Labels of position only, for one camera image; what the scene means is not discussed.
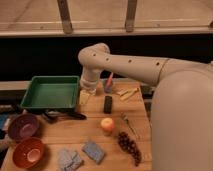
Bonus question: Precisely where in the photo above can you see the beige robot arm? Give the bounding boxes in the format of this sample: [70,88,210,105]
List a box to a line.
[78,43,213,171]

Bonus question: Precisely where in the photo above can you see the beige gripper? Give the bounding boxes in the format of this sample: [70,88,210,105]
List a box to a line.
[79,69,100,106]

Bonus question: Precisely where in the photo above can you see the grey holder with red tool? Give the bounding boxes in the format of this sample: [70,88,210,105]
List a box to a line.
[104,73,114,93]

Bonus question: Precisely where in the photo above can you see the bunch of dark grapes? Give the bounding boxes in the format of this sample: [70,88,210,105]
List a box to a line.
[118,132,142,166]

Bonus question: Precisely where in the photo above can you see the orange bowl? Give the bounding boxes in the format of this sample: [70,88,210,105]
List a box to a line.
[12,137,45,169]

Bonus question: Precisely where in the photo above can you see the black rectangular block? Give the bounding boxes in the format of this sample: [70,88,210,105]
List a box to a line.
[104,96,113,114]

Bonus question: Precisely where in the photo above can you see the pale yellow fries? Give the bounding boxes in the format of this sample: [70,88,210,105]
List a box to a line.
[117,88,138,101]

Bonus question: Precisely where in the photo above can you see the left wooden post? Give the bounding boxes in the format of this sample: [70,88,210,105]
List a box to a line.
[57,0,73,34]

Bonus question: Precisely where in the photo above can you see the wooden post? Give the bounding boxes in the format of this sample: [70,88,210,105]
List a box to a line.
[125,0,137,32]
[57,0,73,34]

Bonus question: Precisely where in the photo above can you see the grey crumpled cloth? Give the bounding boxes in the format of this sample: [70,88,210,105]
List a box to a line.
[58,149,83,171]

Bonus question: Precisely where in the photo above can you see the purple bowl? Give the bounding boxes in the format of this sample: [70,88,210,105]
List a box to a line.
[8,114,39,142]

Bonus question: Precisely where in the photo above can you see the red yellow apple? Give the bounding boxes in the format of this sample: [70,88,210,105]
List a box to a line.
[101,118,115,134]

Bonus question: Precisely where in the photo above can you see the green plastic tray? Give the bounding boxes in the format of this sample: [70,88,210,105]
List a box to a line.
[21,76,79,110]

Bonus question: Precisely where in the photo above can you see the right wooden post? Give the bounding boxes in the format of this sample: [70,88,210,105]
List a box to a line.
[125,0,137,32]

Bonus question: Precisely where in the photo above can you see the blue sponge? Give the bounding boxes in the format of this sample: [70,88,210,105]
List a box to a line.
[82,140,105,164]

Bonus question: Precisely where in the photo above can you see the blue object at edge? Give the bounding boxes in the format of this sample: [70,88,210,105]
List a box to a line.
[0,114,10,131]

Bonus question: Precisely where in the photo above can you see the black dish brush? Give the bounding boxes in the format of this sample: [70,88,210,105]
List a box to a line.
[42,111,87,123]

